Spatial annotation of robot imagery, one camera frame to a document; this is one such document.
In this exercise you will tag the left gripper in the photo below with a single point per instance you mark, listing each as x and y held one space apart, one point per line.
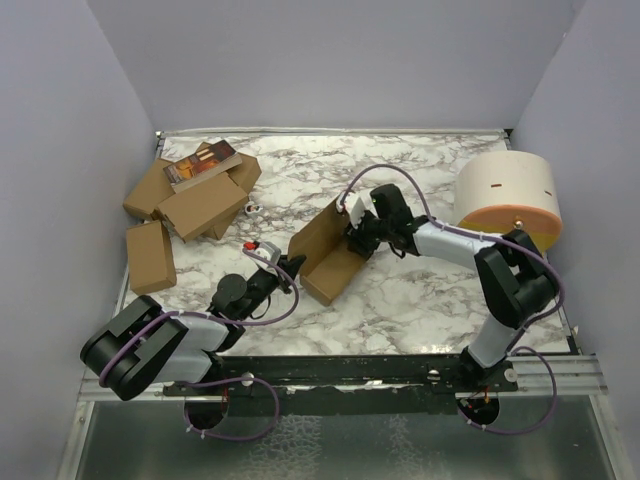
288 267

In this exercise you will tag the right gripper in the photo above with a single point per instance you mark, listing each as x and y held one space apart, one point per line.
356 239

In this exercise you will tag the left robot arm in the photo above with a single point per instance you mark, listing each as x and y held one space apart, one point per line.
144 344

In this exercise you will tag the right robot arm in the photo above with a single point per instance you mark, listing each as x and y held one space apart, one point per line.
516 282

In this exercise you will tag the small cardboard box left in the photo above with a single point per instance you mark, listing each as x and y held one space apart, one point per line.
150 258

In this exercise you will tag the large bottom cardboard box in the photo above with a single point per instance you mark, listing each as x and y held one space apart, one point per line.
164 178

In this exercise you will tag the paperback book dark cover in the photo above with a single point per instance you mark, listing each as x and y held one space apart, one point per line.
204 164

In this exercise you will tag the white round ceramic container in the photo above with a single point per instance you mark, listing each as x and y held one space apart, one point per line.
499 191

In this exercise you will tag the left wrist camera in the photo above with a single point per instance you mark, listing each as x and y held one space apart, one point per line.
263 252

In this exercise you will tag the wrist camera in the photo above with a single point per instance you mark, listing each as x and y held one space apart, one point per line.
352 205
263 252

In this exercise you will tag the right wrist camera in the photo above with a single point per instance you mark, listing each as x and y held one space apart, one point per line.
352 205

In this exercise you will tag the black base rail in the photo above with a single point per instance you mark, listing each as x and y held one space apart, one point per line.
341 385

